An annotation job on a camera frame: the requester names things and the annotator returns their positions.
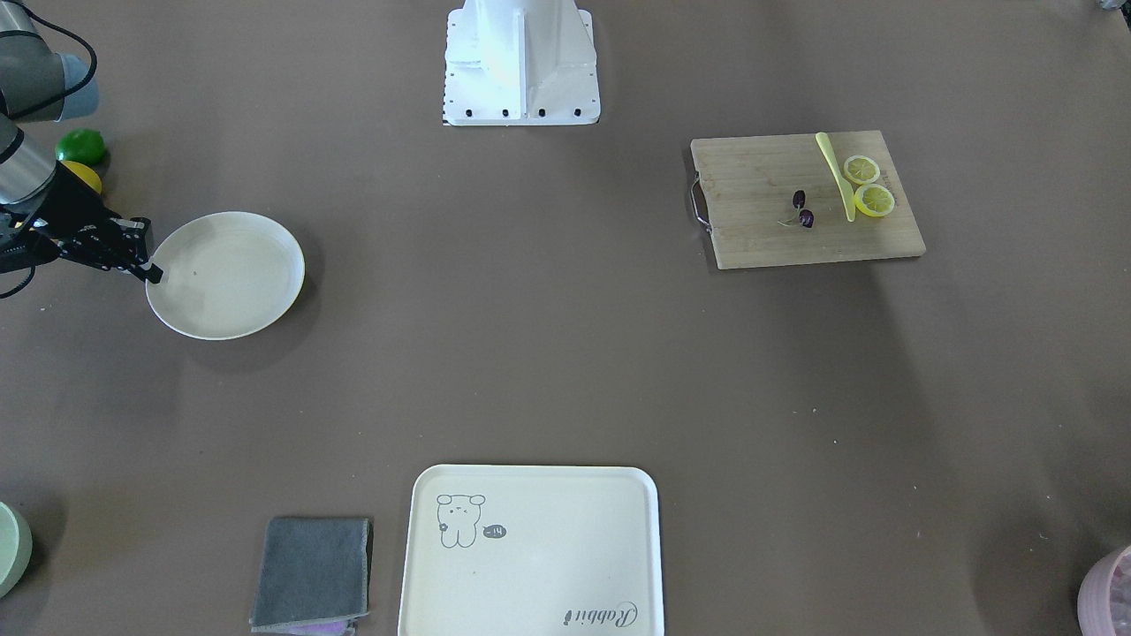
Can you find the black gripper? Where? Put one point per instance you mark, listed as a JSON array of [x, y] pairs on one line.
[[74, 212]]

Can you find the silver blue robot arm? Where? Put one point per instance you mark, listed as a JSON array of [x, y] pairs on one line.
[[38, 85]]

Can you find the cream rabbit tray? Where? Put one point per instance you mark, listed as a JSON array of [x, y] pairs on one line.
[[533, 550]]

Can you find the cream round plate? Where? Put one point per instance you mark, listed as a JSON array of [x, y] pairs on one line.
[[226, 275]]

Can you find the yellow lemon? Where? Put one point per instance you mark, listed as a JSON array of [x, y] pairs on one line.
[[86, 174]]

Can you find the green lime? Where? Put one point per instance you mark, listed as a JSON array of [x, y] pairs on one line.
[[83, 145]]

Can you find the light green bowl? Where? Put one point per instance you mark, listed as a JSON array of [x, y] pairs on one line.
[[16, 547]]

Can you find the grey folded cloth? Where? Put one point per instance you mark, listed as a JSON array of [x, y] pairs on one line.
[[313, 577]]

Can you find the wooden cutting board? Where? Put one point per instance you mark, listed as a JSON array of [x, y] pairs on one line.
[[747, 185]]

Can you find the yellow plastic knife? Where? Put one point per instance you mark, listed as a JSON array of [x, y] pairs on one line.
[[845, 189]]

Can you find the lemon slice upper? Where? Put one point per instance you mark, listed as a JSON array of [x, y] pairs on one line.
[[861, 170]]

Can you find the lemon slice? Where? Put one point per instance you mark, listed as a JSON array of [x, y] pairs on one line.
[[874, 200], [861, 170]]

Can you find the lemon slice lower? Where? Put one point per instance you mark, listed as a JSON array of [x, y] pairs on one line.
[[874, 200]]

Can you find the pink bowl with ice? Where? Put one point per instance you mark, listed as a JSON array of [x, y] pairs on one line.
[[1103, 604]]

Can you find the white pillar mount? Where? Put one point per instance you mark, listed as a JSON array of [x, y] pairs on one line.
[[530, 63]]

